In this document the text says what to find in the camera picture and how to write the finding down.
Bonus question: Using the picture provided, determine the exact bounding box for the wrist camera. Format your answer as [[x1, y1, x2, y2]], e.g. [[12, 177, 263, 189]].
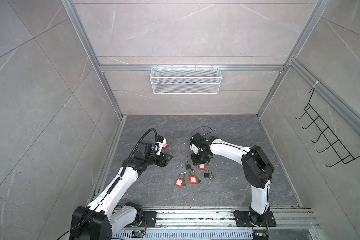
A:
[[190, 144, 199, 154], [155, 135, 167, 155]]

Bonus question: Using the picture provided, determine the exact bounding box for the white wire mesh basket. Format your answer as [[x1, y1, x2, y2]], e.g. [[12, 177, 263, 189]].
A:
[[150, 67, 222, 95]]

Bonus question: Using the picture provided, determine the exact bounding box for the slotted cable duct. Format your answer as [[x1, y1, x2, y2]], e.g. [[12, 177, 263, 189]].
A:
[[112, 229, 253, 240]]

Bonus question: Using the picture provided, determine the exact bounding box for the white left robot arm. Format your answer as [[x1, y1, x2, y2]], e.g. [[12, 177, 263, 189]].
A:
[[68, 128, 173, 240]]

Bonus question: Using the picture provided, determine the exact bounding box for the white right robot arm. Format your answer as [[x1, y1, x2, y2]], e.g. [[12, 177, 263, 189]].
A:
[[190, 133, 275, 226]]

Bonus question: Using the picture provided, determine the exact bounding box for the aluminium frame left rail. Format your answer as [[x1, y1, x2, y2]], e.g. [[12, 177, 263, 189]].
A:
[[87, 116, 127, 205]]

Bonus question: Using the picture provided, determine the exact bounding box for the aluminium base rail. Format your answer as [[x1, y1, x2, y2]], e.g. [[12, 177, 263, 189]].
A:
[[107, 206, 319, 230]]

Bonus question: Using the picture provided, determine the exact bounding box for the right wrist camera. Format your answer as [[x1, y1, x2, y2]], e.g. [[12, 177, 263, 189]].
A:
[[190, 144, 199, 154]]

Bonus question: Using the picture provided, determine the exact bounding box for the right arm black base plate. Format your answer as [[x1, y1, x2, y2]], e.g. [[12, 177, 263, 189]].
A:
[[234, 209, 277, 227]]

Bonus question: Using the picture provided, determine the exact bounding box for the black wire hook rack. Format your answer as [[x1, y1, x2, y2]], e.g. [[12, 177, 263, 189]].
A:
[[295, 88, 360, 168]]

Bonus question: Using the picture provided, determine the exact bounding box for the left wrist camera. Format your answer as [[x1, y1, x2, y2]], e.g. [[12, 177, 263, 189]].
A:
[[155, 135, 167, 155]]

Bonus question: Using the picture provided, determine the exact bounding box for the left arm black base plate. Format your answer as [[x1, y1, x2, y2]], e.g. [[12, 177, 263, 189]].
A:
[[143, 211, 157, 228]]

